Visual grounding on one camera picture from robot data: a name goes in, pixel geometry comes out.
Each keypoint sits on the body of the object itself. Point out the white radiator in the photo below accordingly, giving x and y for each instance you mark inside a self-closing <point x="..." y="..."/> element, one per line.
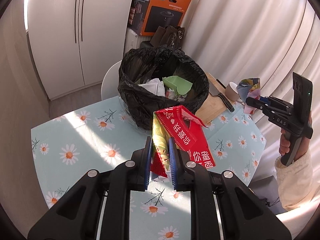
<point x="133" y="40"/>

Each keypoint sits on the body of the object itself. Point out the bamboo cutting board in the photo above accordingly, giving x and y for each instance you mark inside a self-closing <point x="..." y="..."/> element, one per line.
<point x="213" y="106"/>

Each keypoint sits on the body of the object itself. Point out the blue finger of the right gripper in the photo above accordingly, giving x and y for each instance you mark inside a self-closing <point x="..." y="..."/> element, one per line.
<point x="276" y="102"/>
<point x="267" y="110"/>

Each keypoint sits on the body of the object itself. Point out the white tissue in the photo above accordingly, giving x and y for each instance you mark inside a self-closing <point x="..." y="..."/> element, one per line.
<point x="154" y="86"/>

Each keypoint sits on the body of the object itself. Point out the red snack wrapper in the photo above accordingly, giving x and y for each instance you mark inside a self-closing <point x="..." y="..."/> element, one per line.
<point x="187" y="130"/>

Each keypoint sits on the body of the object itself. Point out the daisy print blue tablecloth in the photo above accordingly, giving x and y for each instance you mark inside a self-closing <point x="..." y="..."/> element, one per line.
<point x="102" y="136"/>

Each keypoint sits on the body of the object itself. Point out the white wardrobe cabinet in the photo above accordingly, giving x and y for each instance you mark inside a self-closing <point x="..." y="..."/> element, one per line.
<point x="75" y="42"/>

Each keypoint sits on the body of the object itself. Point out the cream sleeve right forearm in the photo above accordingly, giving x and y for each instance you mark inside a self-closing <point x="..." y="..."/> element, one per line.
<point x="296" y="186"/>

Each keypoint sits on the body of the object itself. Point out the white curtain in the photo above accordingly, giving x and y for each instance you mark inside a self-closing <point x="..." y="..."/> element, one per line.
<point x="268" y="39"/>

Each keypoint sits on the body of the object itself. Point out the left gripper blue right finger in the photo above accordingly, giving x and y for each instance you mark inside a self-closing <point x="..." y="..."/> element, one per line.
<point x="173" y="162"/>

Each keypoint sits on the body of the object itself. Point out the white round chair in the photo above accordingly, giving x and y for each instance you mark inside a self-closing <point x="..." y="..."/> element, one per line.
<point x="109" y="86"/>

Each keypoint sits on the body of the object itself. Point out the cleaver with black handle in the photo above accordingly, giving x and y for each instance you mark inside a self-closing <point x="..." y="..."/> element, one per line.
<point x="215" y="92"/>

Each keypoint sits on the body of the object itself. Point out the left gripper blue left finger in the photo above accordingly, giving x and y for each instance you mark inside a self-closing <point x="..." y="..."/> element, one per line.
<point x="148" y="149"/>

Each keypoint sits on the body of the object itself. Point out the orange Philips appliance box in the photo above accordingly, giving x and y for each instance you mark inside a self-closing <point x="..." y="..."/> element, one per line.
<point x="147" y="15"/>

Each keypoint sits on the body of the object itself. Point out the person right hand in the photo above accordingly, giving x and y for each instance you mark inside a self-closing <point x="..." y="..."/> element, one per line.
<point x="284" y="146"/>

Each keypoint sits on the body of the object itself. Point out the brown leather handbag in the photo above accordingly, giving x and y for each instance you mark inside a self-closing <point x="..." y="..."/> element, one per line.
<point x="170" y="36"/>

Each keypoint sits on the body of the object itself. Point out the beige ceramic mug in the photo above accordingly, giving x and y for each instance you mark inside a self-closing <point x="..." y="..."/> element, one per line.
<point x="231" y="92"/>

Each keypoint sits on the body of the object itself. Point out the trash bin with black bag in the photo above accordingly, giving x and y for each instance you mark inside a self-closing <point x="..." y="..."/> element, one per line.
<point x="142" y="89"/>

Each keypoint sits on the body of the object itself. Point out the colourful floral wrapper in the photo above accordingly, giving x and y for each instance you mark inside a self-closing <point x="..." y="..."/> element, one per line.
<point x="249" y="88"/>

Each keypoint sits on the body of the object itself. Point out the black suitcase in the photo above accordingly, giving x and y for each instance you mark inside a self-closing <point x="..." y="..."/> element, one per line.
<point x="146" y="44"/>

